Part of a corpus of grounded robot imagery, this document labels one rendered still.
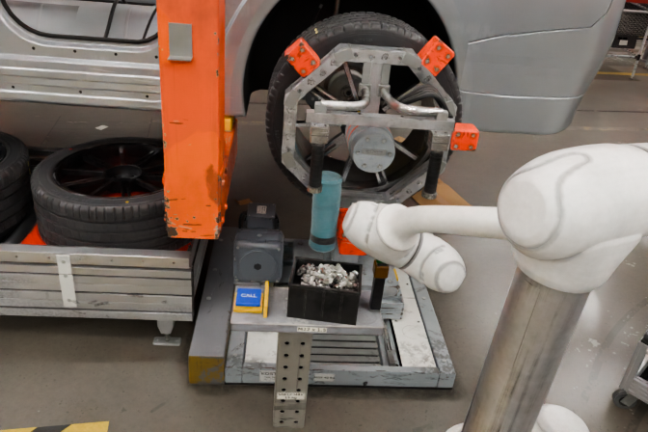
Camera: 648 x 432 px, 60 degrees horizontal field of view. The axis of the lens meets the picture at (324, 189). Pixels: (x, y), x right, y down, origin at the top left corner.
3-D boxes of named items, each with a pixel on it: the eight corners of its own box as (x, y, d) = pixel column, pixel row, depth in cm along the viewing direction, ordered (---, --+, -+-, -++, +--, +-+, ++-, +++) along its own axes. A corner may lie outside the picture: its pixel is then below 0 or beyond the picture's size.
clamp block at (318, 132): (326, 132, 165) (328, 115, 162) (328, 145, 157) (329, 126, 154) (309, 131, 164) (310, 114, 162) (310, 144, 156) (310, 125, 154)
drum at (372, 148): (384, 148, 189) (390, 108, 183) (393, 176, 170) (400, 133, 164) (341, 146, 188) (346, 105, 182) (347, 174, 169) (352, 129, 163)
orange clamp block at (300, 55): (320, 58, 175) (301, 36, 172) (321, 65, 168) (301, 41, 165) (303, 72, 177) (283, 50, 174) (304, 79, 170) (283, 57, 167)
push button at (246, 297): (261, 294, 166) (261, 288, 165) (259, 310, 160) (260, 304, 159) (237, 293, 165) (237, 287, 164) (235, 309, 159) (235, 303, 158)
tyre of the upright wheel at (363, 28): (455, 9, 194) (262, 12, 191) (474, 22, 173) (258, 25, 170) (438, 180, 224) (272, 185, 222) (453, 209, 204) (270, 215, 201)
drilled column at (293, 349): (303, 402, 189) (312, 303, 170) (304, 427, 180) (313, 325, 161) (273, 402, 189) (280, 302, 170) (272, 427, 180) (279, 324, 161)
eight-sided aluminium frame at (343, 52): (432, 204, 200) (462, 51, 175) (437, 213, 194) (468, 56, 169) (279, 197, 195) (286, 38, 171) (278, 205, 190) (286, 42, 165)
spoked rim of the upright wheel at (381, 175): (431, 32, 197) (286, 35, 195) (446, 47, 177) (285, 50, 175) (420, 163, 220) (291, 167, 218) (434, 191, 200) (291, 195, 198)
